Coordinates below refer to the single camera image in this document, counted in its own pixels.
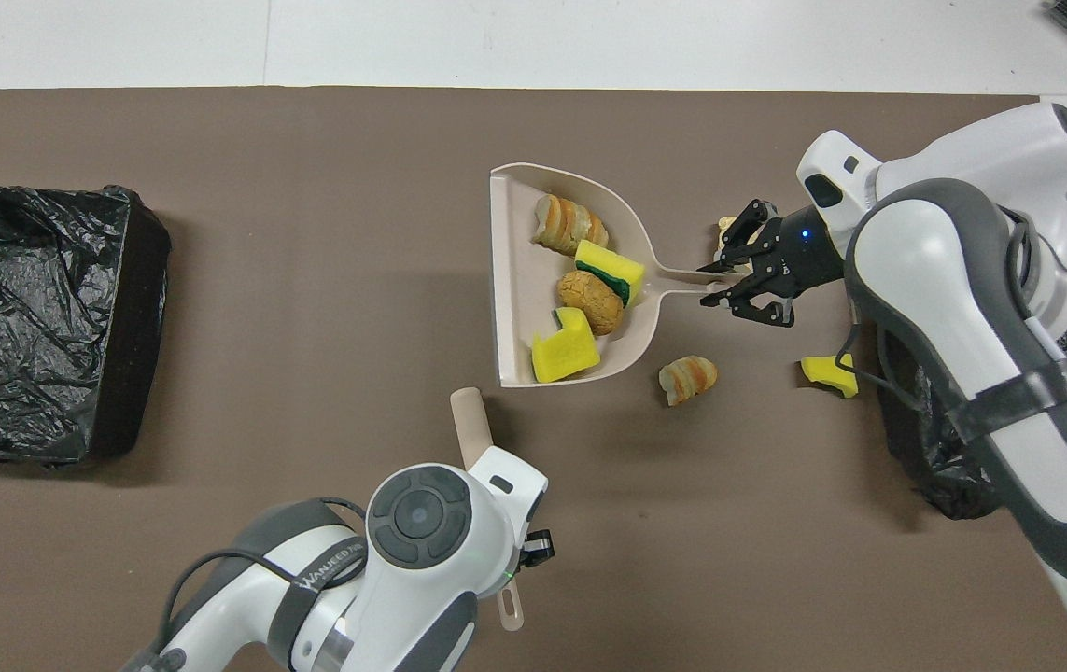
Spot brown round bread roll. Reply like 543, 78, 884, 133
557, 270, 625, 337

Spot large orange striped bread chunk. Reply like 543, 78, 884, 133
533, 193, 609, 258

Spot notched yellow sponge piece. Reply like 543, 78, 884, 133
531, 307, 601, 384

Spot large brown table mat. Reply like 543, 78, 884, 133
0, 87, 1067, 672

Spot pale cream bread piece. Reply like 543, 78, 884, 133
716, 216, 763, 267

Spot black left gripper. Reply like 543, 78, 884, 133
518, 528, 556, 571

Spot small orange striped bread piece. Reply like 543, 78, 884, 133
658, 356, 719, 408

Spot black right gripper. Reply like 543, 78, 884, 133
698, 198, 849, 329

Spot yellow green scrub sponge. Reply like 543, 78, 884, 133
574, 240, 646, 307

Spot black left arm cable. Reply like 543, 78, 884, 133
152, 497, 368, 672

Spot beige plastic dustpan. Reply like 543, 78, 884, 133
489, 163, 739, 388

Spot small yellow sponge wedge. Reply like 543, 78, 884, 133
800, 353, 860, 399

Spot beige hand brush black bristles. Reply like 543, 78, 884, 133
451, 387, 526, 633

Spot black bag lined bin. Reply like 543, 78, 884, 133
874, 201, 1067, 521
0, 184, 172, 468

